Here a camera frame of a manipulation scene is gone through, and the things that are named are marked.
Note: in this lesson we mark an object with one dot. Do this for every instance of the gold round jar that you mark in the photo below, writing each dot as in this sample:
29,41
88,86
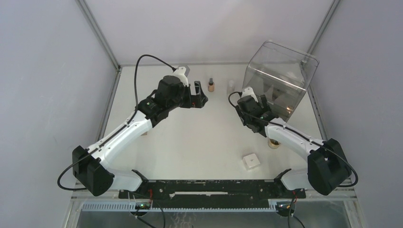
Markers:
273,144

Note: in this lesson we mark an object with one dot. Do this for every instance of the white cube box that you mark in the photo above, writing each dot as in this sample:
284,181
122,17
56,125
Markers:
251,161

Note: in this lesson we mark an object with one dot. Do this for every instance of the black mounting rail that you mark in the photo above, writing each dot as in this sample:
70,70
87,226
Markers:
212,194

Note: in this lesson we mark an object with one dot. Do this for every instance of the foundation bottle with pump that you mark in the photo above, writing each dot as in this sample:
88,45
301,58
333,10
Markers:
211,85

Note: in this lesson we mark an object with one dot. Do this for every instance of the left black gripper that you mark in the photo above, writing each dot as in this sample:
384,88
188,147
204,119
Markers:
196,101

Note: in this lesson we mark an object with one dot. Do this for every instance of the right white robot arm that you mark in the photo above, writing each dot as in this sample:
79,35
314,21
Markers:
326,166

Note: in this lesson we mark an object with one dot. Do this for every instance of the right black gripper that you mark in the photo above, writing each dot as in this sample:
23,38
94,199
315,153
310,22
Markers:
266,105

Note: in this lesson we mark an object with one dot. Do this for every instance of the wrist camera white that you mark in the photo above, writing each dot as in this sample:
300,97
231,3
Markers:
248,91
182,74

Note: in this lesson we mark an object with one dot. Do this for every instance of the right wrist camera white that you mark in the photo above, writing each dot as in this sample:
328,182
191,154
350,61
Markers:
248,91

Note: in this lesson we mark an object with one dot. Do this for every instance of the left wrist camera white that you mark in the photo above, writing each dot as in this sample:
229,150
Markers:
182,74

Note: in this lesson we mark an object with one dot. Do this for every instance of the clear acrylic organizer box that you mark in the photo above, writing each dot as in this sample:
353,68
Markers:
282,74

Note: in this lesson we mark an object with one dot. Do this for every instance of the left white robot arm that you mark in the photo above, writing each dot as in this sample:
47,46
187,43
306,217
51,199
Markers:
92,165

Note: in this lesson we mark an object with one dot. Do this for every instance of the clear plastic bottle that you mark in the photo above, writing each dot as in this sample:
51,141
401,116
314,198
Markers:
230,87

